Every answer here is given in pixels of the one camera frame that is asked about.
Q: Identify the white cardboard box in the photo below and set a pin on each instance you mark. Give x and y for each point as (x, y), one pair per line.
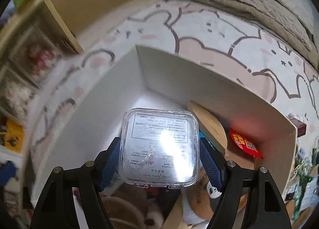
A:
(149, 78)

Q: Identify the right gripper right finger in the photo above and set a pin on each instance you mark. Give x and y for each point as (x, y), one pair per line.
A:
(264, 208)

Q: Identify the clear plastic square case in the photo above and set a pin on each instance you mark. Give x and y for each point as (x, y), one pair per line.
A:
(159, 148)

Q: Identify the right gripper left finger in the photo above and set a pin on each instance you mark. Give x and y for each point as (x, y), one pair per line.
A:
(55, 207)

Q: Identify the white dress doll case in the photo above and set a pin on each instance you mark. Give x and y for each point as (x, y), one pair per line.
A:
(16, 95)

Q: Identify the yellow cardboard box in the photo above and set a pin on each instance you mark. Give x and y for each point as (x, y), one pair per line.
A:
(12, 135)

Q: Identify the leaf shaped wooden piece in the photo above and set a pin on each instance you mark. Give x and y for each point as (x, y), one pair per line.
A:
(210, 126)

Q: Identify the red dress doll case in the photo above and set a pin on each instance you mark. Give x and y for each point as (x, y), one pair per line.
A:
(35, 55)

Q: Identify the beige blanket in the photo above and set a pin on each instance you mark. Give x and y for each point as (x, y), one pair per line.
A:
(276, 17)

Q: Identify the wooden headboard shelf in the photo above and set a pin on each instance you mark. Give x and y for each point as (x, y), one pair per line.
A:
(82, 24)

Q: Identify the cartoon printed bed sheet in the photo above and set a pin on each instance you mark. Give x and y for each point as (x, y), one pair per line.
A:
(246, 52)

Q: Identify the dark red rectangular box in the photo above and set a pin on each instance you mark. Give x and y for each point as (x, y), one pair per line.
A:
(300, 126)

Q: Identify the red round packet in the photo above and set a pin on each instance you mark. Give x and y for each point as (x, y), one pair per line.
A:
(245, 145)

